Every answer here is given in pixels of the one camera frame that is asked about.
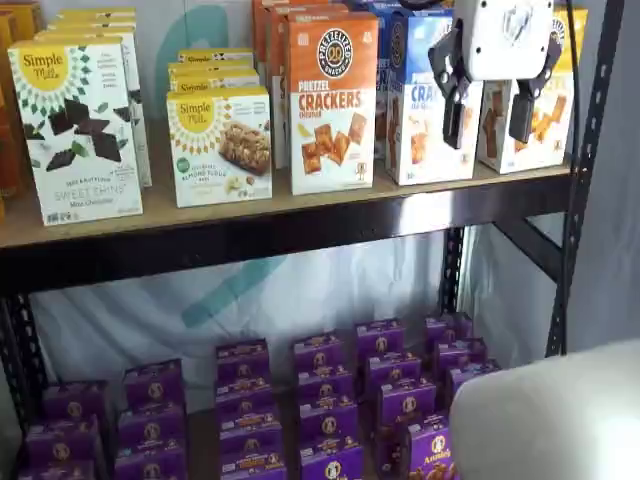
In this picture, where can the almond flour bars box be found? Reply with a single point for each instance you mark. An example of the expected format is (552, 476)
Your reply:
(215, 56)
(215, 85)
(220, 150)
(215, 70)

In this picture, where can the orange Revival snack box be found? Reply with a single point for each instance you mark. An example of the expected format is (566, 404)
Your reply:
(7, 125)
(25, 15)

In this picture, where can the black metal shelf frame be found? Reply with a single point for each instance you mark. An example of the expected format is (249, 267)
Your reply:
(300, 237)

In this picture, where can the purple Annie's box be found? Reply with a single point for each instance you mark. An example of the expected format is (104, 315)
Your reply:
(75, 400)
(55, 472)
(60, 440)
(327, 420)
(325, 384)
(242, 357)
(152, 382)
(394, 370)
(406, 404)
(252, 460)
(150, 427)
(319, 350)
(430, 450)
(245, 392)
(460, 354)
(447, 327)
(331, 462)
(250, 422)
(472, 380)
(380, 339)
(150, 467)

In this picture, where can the blue pretzel crackers box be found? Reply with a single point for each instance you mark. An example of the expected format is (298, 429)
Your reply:
(420, 150)
(382, 75)

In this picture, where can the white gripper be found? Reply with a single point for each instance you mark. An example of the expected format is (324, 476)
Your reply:
(505, 35)

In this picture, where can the orange pretzel crackers box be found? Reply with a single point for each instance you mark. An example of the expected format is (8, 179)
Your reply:
(330, 125)
(278, 60)
(260, 30)

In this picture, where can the wooden shelf board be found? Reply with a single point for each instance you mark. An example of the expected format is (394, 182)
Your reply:
(300, 205)

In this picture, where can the white Sweet Thins box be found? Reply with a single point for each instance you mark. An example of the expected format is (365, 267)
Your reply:
(100, 11)
(75, 150)
(90, 27)
(137, 125)
(95, 19)

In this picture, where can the yellow pretzel crackers box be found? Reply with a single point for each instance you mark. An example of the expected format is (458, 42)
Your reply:
(550, 135)

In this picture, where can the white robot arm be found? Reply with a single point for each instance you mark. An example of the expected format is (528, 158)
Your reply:
(550, 425)

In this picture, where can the grey fabric curtain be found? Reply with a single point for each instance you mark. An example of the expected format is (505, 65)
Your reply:
(615, 250)

